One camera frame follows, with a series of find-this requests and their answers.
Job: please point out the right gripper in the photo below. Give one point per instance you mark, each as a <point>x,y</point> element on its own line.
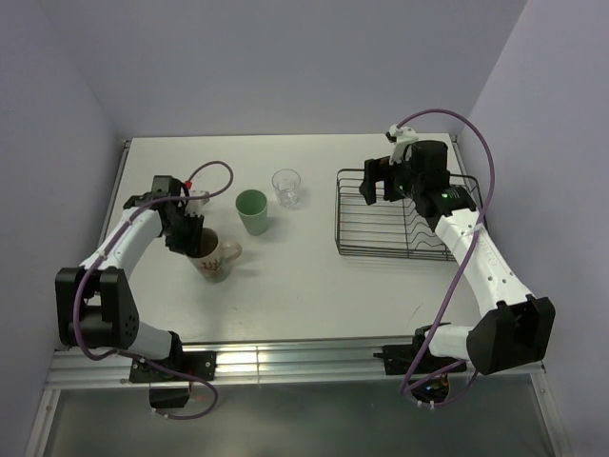
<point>376,170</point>

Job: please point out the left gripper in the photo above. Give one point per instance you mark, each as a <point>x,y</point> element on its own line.
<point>191,245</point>

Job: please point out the cream floral mug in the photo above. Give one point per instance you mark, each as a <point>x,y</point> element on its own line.
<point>212,257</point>

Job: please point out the green plastic cup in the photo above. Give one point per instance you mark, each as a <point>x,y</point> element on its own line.
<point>251,205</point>

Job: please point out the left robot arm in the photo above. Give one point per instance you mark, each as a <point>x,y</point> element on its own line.
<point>94,302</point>

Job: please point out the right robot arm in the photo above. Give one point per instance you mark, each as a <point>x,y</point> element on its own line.
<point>515,326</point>

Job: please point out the tall clear glass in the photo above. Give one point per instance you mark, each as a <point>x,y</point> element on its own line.
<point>286,183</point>

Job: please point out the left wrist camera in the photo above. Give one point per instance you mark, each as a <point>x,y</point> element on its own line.
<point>196,201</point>

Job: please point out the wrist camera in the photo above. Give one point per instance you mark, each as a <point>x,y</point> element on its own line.
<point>196,201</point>
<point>401,138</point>

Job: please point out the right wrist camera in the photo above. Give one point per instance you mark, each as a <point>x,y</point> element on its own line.
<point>401,138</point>

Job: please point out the black wire dish rack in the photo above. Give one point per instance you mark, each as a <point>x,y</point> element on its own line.
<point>383,230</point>

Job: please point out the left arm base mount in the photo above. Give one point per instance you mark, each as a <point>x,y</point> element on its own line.
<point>171,381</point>

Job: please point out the aluminium rail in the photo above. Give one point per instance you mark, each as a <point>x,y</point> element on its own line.
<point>311,361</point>

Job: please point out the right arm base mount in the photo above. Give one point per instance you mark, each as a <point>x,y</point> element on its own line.
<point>397,359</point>

